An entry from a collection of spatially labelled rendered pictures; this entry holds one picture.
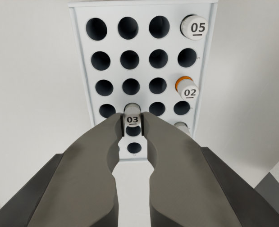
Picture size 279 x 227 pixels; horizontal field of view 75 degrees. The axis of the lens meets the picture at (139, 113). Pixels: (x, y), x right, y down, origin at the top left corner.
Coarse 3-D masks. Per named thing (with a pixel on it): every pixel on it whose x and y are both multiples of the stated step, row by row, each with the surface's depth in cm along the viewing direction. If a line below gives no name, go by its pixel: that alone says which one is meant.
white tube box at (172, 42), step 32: (128, 0) 10; (160, 0) 10; (192, 0) 10; (96, 32) 13; (128, 32) 14; (160, 32) 13; (96, 64) 13; (128, 64) 13; (160, 64) 13; (192, 64) 12; (96, 96) 13; (128, 96) 13; (160, 96) 13; (128, 128) 16; (192, 128) 15; (128, 160) 16
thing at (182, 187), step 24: (144, 120) 11; (168, 144) 9; (192, 144) 9; (168, 168) 7; (192, 168) 7; (168, 192) 6; (192, 192) 6; (216, 192) 6; (168, 216) 6; (192, 216) 6; (216, 216) 6
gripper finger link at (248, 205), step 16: (208, 160) 8; (224, 176) 7; (224, 192) 6; (240, 192) 6; (256, 192) 6; (240, 208) 6; (256, 208) 6; (272, 208) 6; (256, 224) 5; (272, 224) 5
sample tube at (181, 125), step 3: (177, 123) 15; (180, 123) 15; (183, 123) 15; (174, 126) 15; (177, 126) 14; (180, 126) 14; (183, 126) 14; (186, 126) 14; (180, 129) 14; (183, 129) 14; (186, 129) 14; (186, 132) 14; (189, 132) 14; (189, 135) 14
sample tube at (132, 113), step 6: (126, 108) 13; (132, 108) 13; (138, 108) 13; (126, 114) 13; (132, 114) 12; (138, 114) 13; (126, 120) 13; (132, 120) 13; (138, 120) 13; (132, 126) 13
